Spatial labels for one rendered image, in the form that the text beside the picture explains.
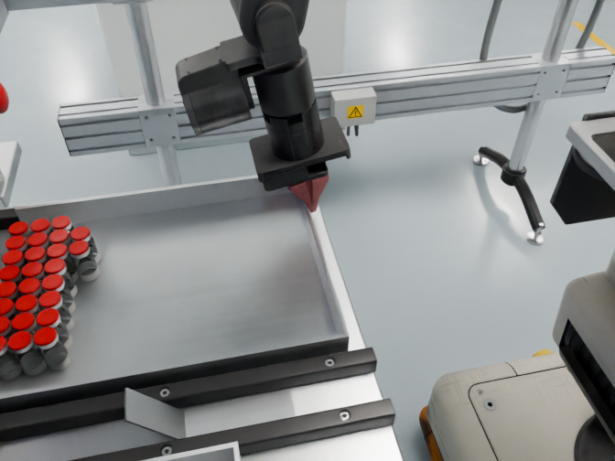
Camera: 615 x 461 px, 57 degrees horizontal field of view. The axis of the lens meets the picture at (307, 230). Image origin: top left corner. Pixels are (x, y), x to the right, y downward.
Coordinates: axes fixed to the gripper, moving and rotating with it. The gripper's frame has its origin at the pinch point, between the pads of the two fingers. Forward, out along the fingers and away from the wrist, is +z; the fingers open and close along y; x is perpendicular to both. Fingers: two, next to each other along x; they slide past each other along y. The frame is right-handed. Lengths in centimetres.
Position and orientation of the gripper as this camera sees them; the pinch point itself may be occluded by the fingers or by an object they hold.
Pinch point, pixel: (311, 203)
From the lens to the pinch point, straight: 68.6
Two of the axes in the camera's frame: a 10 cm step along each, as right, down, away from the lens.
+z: 1.7, 6.8, 7.1
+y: -9.6, 2.7, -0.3
